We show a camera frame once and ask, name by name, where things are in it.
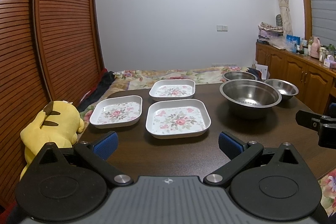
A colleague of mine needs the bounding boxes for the pink thermos jug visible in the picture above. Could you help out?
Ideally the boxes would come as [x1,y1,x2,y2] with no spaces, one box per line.
[310,36,321,59]

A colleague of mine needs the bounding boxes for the floral bed blanket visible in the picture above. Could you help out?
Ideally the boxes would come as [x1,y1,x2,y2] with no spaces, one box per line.
[80,66,260,128]

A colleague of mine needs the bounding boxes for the white paper bag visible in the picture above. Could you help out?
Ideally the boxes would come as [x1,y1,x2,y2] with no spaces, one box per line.
[255,64,270,81]

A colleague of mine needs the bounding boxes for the pink tissue box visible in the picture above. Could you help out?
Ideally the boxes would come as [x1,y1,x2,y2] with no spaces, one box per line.
[323,55,336,69]

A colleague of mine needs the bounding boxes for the wooden louvered wardrobe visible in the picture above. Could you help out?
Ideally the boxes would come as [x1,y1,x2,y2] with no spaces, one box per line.
[1,0,104,208]

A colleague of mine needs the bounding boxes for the white lidded jar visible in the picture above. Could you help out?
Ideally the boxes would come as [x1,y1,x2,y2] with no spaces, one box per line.
[319,47,327,63]

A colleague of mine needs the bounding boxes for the dark clothes on bed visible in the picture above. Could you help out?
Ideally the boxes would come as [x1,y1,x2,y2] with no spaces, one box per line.
[77,69,115,112]

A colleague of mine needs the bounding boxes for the wooden sideboard cabinet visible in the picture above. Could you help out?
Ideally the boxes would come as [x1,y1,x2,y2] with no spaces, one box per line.
[256,42,335,114]

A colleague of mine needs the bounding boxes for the blue photo box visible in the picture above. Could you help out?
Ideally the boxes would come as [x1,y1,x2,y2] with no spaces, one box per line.
[286,34,301,53]

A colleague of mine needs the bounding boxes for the steel bowl back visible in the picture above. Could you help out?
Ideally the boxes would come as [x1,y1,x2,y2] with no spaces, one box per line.
[222,71,257,81]

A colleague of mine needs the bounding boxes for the white wall switch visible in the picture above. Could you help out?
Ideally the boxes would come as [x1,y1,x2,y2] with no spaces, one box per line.
[217,25,228,32]

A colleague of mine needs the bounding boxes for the large steel bowl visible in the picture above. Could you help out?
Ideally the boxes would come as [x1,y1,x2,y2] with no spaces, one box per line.
[219,80,282,110]

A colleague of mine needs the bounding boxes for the small steel bowl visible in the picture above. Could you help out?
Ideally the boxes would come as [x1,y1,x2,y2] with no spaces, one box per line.
[264,79,299,100]

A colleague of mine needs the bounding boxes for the yellow Pikachu plush toy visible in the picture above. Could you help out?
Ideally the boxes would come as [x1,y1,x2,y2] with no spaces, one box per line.
[20,101,85,177]

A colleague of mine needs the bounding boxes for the floral tray back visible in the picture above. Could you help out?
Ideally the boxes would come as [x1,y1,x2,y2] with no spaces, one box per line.
[149,79,196,102]

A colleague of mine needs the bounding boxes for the pile of folded fabrics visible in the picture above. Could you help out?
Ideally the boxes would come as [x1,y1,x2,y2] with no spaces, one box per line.
[258,22,284,41]

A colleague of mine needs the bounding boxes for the floral tray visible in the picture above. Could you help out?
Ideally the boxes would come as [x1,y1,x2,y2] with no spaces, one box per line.
[149,79,196,102]
[146,99,211,139]
[89,95,143,129]

